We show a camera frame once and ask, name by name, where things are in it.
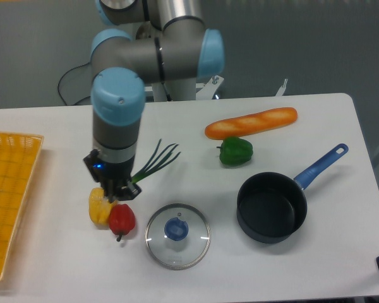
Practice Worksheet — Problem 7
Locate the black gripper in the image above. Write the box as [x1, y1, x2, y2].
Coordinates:
[83, 150, 142, 203]

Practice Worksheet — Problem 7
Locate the green onion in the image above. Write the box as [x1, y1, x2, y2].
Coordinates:
[131, 139, 181, 184]

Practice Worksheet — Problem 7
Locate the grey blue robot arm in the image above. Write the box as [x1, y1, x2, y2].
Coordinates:
[84, 1, 225, 201]

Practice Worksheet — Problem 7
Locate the yellow bell pepper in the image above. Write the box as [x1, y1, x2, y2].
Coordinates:
[88, 187, 117, 225]

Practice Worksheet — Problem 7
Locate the red bell pepper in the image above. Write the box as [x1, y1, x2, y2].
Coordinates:
[109, 204, 136, 242]

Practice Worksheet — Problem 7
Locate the glass lid blue knob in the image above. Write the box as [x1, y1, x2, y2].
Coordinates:
[144, 203, 212, 271]

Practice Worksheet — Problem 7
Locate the yellow woven basket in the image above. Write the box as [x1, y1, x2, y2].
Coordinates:
[0, 132, 44, 281]

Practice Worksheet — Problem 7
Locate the green bell pepper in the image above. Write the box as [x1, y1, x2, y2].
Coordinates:
[218, 136, 253, 166]

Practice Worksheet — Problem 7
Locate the orange baguette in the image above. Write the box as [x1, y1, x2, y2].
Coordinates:
[204, 107, 298, 140]

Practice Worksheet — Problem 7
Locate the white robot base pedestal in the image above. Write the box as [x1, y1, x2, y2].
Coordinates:
[135, 21, 225, 102]

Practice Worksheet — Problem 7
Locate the black cable on floor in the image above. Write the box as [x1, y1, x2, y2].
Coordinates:
[57, 61, 94, 106]

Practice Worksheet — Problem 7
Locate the dark saucepan blue handle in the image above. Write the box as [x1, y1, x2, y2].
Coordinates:
[236, 143, 349, 244]

